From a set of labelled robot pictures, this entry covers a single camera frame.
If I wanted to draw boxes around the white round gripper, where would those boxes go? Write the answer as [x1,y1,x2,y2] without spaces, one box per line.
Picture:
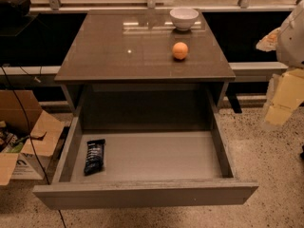
[256,1,304,130]

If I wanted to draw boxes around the dark blue rxbar wrapper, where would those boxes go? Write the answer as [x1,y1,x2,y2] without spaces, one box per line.
[84,139,105,176]

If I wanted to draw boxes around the grey cabinet with counter top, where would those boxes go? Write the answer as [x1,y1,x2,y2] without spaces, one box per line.
[55,9,235,131]

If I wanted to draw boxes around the open grey top drawer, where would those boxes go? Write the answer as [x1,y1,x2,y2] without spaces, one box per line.
[33,114,258,209]

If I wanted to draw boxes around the orange fruit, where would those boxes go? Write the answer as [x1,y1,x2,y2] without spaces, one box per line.
[172,42,188,60]

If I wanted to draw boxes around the white ceramic bowl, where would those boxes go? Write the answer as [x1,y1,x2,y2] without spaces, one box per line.
[169,8,199,30]

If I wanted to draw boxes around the brown cardboard box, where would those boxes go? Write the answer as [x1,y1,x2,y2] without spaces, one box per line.
[0,90,65,186]

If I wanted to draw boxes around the dark object on left shelf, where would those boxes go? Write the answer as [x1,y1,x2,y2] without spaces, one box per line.
[0,0,31,18]

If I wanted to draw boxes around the items inside cardboard box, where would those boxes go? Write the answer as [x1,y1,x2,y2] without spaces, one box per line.
[0,121,29,153]

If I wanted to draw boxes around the black cable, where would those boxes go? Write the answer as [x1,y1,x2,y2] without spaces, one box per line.
[0,65,67,228]

